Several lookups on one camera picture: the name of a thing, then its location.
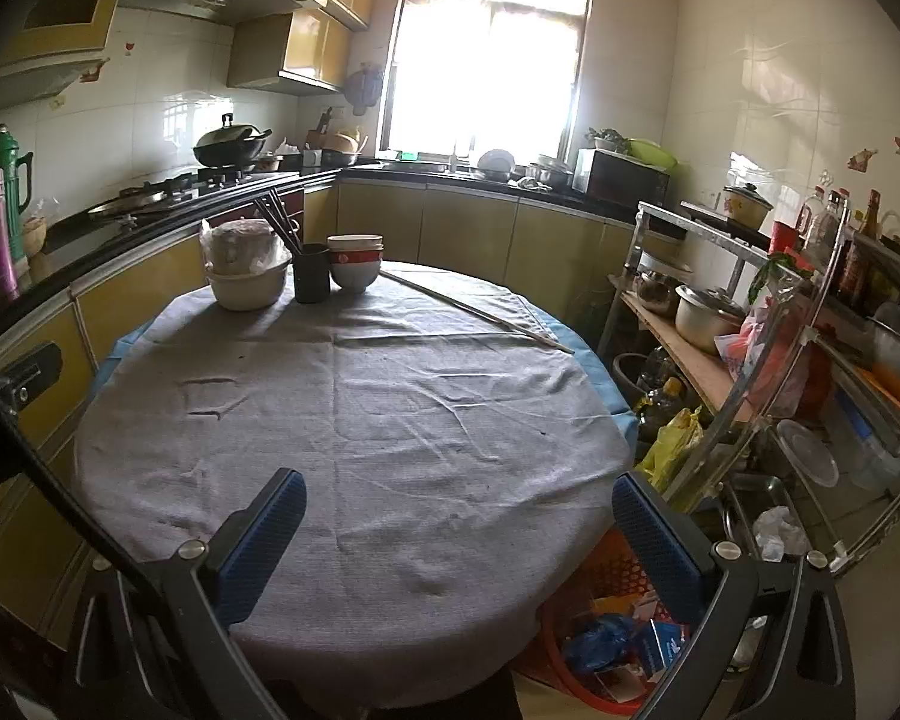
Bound long thin wooden stick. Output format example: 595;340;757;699
380;270;574;355

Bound white plastic bag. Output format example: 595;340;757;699
752;505;811;562

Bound red white bowl stack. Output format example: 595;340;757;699
326;234;383;293

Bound black chopstick cup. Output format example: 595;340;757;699
292;244;331;304

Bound green basin on microwave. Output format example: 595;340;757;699
628;138;678;172

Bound black wok with lid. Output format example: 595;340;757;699
193;112;271;169

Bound yellow plastic bag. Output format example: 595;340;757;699
635;406;704;494

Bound yellow enamel pot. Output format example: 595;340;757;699
722;182;774;231

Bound red plastic trash basket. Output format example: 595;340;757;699
526;528;694;718

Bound blue printed carton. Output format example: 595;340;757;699
631;619;688;683

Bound steel pot on shelf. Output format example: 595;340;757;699
674;284;746;356

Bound blue plastic bag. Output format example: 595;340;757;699
562;614;637;674

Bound bagged white bowls stack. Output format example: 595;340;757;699
199;218;287;277

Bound black microwave oven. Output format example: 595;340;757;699
572;148;670;208

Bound grey tablecloth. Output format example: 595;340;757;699
73;263;632;715

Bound gas stove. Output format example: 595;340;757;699
87;167;302;220

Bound metal kitchen rack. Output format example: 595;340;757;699
598;202;900;575

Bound yellow base cabinets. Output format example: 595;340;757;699
0;176;632;642

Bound green thermos jug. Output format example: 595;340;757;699
0;124;34;275

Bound white ceramic basin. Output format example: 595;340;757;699
205;259;290;312

